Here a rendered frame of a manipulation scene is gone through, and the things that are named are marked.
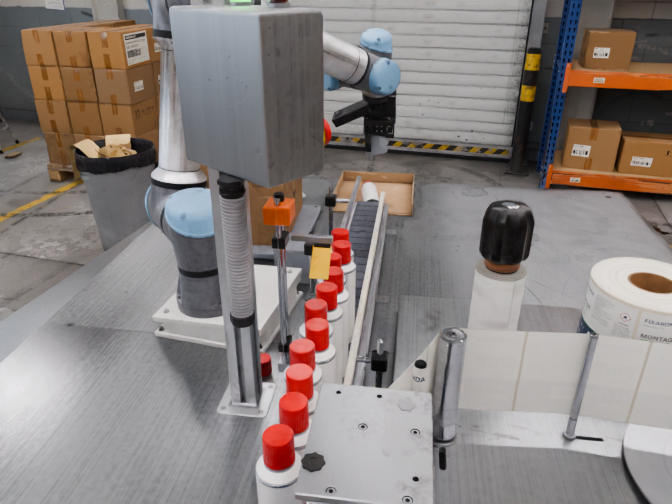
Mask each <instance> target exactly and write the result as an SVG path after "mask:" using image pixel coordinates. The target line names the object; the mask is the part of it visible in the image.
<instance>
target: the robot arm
mask: <svg viewBox="0 0 672 504"><path fill-rule="evenodd" d="M147 4H148V8H149V11H150V13H151V15H152V17H153V38H154V40H155V41H156V42H157V43H158V44H159V46H160V48H161V56H160V116H159V166H158V168H156V169H155V170H154V171H153V172H152V173H151V186H150V187H149V188H148V190H147V193H146V196H145V207H146V211H147V213H148V216H149V218H150V220H151V221H152V222H153V224H154V225H155V226H156V227H158V228H159V229H160V230H161V231H162V232H163V233H164V235H165V236H166V237H167V238H168V239H169V240H170V241H171V243H172V245H173V248H174V253H175V257H176V261H177V266H178V270H179V278H178V285H177V293H176V300H177V305H178V309H179V310H180V312H181V313H183V314H184V315H186V316H188V317H192V318H199V319H207V318H215V317H220V316H223V312H222V302H221V293H220V283H219V273H218V263H217V254H216V244H215V234H214V225H213V215H212V205H211V196H210V189H207V176H206V175H205V174H204V173H203V172H202V171H201V169H200V164H199V163H196V162H193V161H190V160H188V159H187V157H186V149H185V141H184V132H183V124H182V115H181V107H180V99H179V90H178V82H177V74H176V65H175V57H174V48H173V40H172V32H171V23H170V15H169V8H170V7H172V6H186V5H191V2H190V0H147ZM392 52H393V49H392V36H391V34H390V33H389V32H388V31H386V30H384V29H380V28H372V29H368V30H365V31H364V32H363V33H362V34H361V40H360V45H357V46H354V45H352V44H350V43H348V42H346V41H344V40H342V39H340V38H338V37H336V36H334V35H332V34H330V33H328V32H326V31H324V30H323V74H324V89H325V90H327V91H333V90H336V89H337V90H339V89H340V88H342V87H348V88H352V89H356V90H361V91H362V98H363V100H361V101H358V102H356V103H354V104H352V105H349V106H347V107H345V108H343V109H340V110H338V111H336V112H334V114H333V117H332V120H331V121H332V122H333V124H334V125H335V127H336V128H337V127H339V126H341V125H344V124H346V123H348V122H351V121H353V120H355V119H358V118H360V117H362V116H363V117H364V126H363V127H364V128H363V132H364V134H365V151H366V156H367V157H368V159H369V160H372V156H373V155H377V154H383V153H386V152H387V150H388V149H387V147H386V145H388V139H386V138H394V128H395V127H394V125H395V124H396V89H397V87H398V85H399V82H400V78H401V73H400V69H399V66H398V65H397V64H396V63H395V62H394V61H392ZM392 129H393V134H389V133H392ZM373 135H374V136H373ZM384 137H385V138H384Z"/></svg>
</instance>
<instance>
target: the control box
mask: <svg viewBox="0 0 672 504"><path fill-rule="evenodd" d="M169 15H170V23H171V32H172V40H173V48H174V57H175V65H176V74H177V82H178V90H179V99H180V107H181V115H182V124H183V132H184V141H185V149H186V157H187V159H188V160H190V161H193V162H196V163H199V164H201V165H204V166H207V167H210V168H213V169H215V170H218V171H221V172H224V173H226V174H229V175H232V176H235V177H238V178H240V179H243V180H246V181H249V182H252V183H254V184H257V185H260V186H263V187H266V188H272V187H275V186H278V185H281V184H284V183H287V182H290V181H293V180H296V179H299V178H302V177H306V176H309V175H312V174H315V173H318V172H321V171H322V170H323V165H324V146H325V132H324V74H323V15H322V12H321V10H319V9H315V8H297V7H291V8H268V6H261V5H251V6H230V4H229V5H186V6H172V7H170V8H169Z"/></svg>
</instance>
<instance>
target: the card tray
mask: <svg viewBox="0 0 672 504"><path fill-rule="evenodd" d="M414 175H415V174H404V173H383V172H362V171H342V173H341V176H340V178H339V181H338V183H337V185H336V188H335V190H334V192H333V194H336V195H337V198H338V199H350V197H351V194H352V191H353V188H354V185H355V182H356V179H357V176H361V182H360V186H359V189H358V192H357V195H356V199H355V202H357V201H363V198H362V192H361V187H362V185H363V183H364V182H365V181H367V180H369V181H371V182H372V183H374V184H375V186H376V189H377V193H378V197H379V201H380V196H381V192H385V200H384V203H385V204H388V215H399V216H412V212H413V195H414ZM347 206H348V203H336V206H335V207H333V212H346V209H347Z"/></svg>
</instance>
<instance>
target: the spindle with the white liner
mask: <svg viewBox="0 0 672 504"><path fill-rule="evenodd" d="M534 226H535V218H534V214H533V212H532V210H531V208H529V207H528V206H527V205H526V204H525V203H522V202H516V201H512V200H502V201H495V202H492V203H491V204H490V205H489V207H488V208H487V210H486V212H485V215H484V217H483V222H482V230H481V237H480V246H479V252H480V254H481V255H482V257H483V258H484V259H482V260H480V261H478V262H477V264H476V266H475V276H474V283H473V290H472V299H471V305H470V315H469V321H468V328H470V329H488V330H504V331H517V325H518V320H519V316H520V310H521V303H522V299H523V294H524V286H525V281H526V276H527V270H526V268H525V267H524V266H523V265H522V264H521V261H525V260H526V259H527V258H528V257H529V254H530V248H531V243H532V237H533V231H534Z"/></svg>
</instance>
